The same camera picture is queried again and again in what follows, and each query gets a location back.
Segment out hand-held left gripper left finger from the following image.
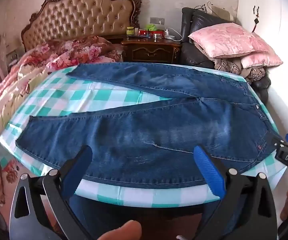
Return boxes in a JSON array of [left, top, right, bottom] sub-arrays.
[[9, 145, 94, 240]]

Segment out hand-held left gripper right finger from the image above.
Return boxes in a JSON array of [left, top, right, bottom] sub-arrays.
[[193, 145, 277, 240]]

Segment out blue denim pants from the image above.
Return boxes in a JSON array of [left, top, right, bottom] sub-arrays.
[[15, 62, 284, 189]]

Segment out person's left hand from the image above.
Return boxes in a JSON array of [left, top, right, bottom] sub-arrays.
[[93, 220, 142, 240]]

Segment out green white checked tablecloth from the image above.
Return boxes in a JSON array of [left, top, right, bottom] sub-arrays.
[[0, 64, 288, 208]]

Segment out small pink pillow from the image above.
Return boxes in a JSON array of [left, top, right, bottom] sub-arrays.
[[240, 52, 283, 69]]

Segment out plaid blanket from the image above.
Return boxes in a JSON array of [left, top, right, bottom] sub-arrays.
[[214, 58, 267, 83]]

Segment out floral quilt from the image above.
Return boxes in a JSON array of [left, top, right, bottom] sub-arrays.
[[0, 35, 124, 204]]

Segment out white wardrobe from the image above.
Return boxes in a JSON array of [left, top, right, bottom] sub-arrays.
[[236, 0, 288, 140]]

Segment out large pink pillow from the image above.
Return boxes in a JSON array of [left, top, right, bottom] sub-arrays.
[[188, 22, 275, 59]]

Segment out black leather armchair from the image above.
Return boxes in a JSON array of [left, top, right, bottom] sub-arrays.
[[180, 7, 270, 105]]

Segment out dark wooden nightstand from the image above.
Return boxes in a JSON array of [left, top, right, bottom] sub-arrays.
[[121, 36, 183, 64]]

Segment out red box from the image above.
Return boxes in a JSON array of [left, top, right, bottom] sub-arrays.
[[138, 29, 164, 37]]

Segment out tufted carved wooden headboard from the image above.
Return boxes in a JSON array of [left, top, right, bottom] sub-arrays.
[[21, 0, 143, 53]]

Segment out white power strip with cable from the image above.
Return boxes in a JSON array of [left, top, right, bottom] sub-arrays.
[[164, 27, 182, 42]]

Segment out wire clothes hangers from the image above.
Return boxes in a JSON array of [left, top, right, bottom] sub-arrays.
[[194, 2, 215, 13]]

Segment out grey wall socket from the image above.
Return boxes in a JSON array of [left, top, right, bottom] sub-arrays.
[[150, 17, 166, 26]]

